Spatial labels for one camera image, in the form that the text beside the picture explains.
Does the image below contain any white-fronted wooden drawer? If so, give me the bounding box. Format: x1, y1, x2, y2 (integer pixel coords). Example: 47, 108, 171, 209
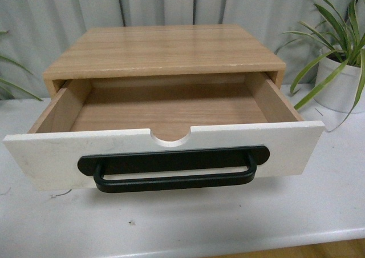
4, 72, 324, 191

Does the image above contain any wooden drawer cabinet box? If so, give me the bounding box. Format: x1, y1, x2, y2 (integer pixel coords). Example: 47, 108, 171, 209
42, 22, 86, 98

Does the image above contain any white plant pot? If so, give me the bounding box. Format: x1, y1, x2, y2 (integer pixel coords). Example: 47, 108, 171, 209
314, 57, 364, 113

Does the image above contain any grey curtain backdrop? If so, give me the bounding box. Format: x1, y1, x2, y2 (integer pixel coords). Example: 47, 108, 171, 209
1, 0, 351, 97

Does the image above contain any green plant leaves left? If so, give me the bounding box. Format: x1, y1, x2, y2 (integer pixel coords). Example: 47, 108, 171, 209
1, 30, 43, 101

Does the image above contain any green spider plant right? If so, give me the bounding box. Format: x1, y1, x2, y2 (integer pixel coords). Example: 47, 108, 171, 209
287, 0, 364, 115

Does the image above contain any black metal drawer handle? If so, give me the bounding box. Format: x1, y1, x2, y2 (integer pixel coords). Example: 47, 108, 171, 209
77, 146, 270, 193

